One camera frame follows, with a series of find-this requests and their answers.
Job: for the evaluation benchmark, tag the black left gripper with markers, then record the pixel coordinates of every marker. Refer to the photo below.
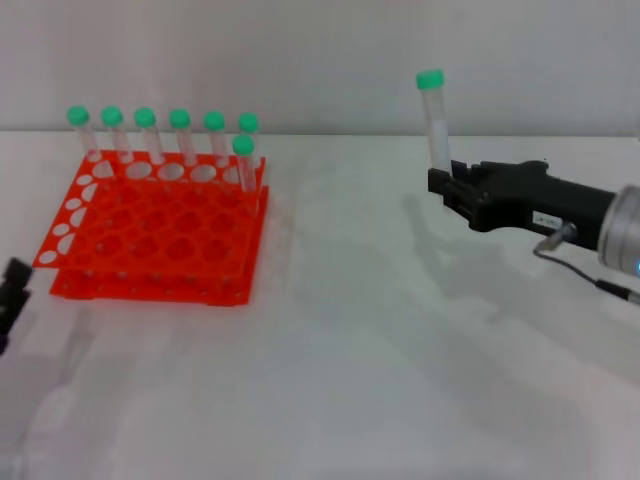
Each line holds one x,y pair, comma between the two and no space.
9,315

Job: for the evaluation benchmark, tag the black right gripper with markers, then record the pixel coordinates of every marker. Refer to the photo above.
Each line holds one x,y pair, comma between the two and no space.
525,200

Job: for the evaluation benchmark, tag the green-capped clear test tube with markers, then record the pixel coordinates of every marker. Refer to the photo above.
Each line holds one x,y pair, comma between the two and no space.
214,120
78,116
112,116
144,117
179,118
430,79
243,145
248,122

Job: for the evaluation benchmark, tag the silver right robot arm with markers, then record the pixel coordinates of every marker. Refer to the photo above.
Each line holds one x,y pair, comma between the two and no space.
622,225

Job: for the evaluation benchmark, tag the orange-red test tube rack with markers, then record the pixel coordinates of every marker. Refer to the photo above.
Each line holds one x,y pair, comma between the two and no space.
150,225

